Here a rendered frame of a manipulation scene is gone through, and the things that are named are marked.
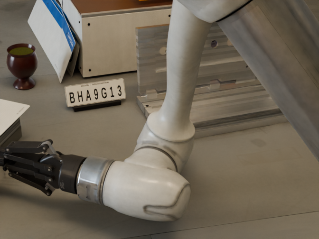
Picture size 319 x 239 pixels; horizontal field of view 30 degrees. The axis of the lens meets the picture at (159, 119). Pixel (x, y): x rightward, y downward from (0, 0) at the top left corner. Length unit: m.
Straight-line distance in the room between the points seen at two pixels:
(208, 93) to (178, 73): 0.61
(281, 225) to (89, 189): 0.40
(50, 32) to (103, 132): 0.51
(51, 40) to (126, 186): 0.85
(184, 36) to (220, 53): 0.70
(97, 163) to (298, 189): 0.47
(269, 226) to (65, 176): 0.42
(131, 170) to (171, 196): 0.09
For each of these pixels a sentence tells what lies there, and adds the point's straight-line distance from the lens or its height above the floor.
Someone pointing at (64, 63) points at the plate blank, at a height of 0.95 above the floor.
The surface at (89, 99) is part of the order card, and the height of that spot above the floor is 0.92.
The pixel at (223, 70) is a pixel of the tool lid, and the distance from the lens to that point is 1.64.
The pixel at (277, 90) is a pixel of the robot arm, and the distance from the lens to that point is 0.74.
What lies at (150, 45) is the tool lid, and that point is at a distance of 1.54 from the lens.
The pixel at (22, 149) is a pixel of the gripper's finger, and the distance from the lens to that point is 1.20.
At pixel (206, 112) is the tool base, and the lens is 1.54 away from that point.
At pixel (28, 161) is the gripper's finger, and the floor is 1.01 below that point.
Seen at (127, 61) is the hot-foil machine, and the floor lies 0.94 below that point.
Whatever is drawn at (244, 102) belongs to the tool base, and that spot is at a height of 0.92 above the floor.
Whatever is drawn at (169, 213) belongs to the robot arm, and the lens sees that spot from 1.11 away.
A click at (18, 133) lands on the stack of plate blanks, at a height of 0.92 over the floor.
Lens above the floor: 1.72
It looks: 32 degrees down
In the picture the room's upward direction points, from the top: 3 degrees clockwise
